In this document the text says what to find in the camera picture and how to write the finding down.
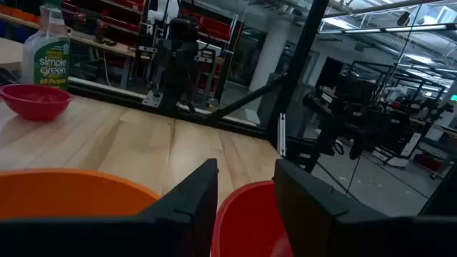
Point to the white round pillar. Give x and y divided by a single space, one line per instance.
271 53

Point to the Simple Green spray bottle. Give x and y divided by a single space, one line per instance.
50 60

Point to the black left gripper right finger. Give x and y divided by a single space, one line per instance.
321 225

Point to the black aluminium frame rail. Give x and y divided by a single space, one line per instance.
118 98

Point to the orange plastic bowl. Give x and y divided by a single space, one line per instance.
71 194

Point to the silver post bracket strip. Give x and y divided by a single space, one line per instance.
282 135

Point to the wooden top workbench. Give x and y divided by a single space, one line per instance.
107 46

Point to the small crimson plastic bowl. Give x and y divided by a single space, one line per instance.
35 103

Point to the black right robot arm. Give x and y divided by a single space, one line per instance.
178 60

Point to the silver corner bracket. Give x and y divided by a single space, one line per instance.
153 99

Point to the black vertical frame post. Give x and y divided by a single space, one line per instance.
303 53

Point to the black robot workstation frame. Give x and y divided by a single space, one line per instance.
364 103

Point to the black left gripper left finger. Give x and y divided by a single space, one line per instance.
171 232

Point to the black diagonal frame brace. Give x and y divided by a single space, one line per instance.
250 98

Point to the orange plastic bin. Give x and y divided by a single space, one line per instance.
21 14

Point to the shelf with red bins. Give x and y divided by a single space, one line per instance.
214 28

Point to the red plastic bowl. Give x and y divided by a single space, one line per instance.
246 221

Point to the ceiling strip light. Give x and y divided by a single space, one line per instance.
385 29

